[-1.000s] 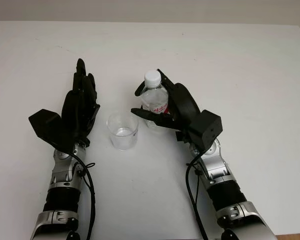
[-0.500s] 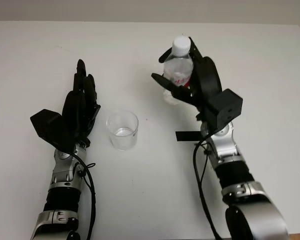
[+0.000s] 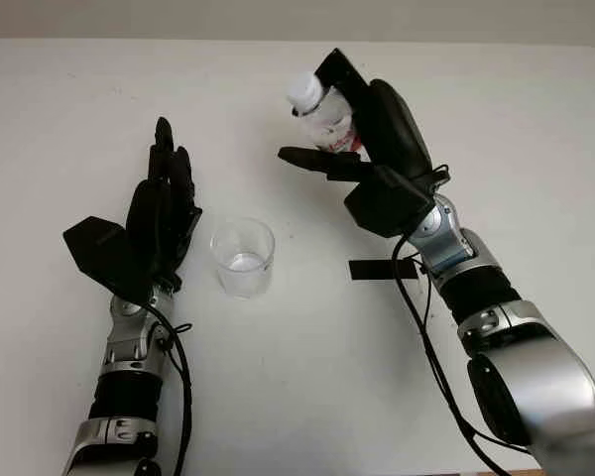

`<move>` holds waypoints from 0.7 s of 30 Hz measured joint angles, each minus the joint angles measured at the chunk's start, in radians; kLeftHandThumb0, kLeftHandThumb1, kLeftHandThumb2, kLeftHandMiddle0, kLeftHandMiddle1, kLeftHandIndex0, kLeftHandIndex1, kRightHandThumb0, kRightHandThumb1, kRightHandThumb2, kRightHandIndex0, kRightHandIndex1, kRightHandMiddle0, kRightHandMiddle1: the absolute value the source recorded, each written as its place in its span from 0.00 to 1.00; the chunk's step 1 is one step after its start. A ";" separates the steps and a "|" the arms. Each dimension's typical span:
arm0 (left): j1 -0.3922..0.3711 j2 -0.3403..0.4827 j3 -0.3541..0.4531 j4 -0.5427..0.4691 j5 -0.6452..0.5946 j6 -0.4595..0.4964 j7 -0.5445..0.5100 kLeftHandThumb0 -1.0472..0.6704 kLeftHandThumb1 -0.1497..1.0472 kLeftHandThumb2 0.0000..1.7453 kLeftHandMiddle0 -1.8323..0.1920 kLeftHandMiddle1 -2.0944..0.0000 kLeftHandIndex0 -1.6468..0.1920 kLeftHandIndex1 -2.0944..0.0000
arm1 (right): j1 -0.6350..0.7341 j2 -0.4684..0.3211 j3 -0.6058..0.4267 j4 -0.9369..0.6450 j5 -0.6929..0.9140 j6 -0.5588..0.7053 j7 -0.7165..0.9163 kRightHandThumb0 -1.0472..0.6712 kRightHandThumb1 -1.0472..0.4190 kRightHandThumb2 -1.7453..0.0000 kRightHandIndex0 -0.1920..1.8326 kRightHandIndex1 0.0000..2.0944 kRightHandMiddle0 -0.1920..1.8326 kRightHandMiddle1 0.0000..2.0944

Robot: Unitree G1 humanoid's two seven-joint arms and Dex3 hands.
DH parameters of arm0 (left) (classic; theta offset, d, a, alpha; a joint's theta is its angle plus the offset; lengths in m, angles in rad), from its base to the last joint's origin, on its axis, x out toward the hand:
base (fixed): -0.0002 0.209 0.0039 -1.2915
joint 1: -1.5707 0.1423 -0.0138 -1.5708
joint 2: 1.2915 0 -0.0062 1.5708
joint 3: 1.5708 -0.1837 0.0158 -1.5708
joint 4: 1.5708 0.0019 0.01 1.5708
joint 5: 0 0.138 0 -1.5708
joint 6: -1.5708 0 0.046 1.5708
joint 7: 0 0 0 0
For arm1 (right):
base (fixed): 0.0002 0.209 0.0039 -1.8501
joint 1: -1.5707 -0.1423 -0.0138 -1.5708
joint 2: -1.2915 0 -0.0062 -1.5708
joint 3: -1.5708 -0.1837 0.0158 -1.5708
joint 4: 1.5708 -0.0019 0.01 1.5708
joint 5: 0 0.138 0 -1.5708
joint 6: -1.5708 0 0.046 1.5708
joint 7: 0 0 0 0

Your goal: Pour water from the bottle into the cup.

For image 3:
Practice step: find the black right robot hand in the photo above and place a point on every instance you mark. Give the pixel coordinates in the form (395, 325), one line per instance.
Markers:
(396, 134)

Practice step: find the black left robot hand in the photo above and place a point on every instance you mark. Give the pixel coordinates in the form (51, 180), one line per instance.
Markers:
(161, 223)

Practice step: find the clear water bottle white cap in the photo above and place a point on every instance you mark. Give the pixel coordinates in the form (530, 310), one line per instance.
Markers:
(327, 116)

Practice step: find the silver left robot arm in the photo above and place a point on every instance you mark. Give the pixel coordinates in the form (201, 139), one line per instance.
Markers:
(124, 387)

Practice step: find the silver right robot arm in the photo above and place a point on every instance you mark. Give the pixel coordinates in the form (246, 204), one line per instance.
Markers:
(540, 367)

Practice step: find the clear glass cup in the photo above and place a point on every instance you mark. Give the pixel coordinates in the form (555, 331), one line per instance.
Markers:
(243, 263)

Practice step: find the black tape strip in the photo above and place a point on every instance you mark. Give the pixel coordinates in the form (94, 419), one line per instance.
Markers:
(372, 271)

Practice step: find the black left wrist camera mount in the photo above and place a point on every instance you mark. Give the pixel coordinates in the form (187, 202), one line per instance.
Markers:
(99, 248)

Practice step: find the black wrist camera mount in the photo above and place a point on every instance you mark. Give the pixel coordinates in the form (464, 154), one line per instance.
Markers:
(387, 203)
(99, 248)

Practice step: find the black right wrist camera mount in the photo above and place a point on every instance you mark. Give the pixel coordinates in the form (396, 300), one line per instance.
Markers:
(387, 203)

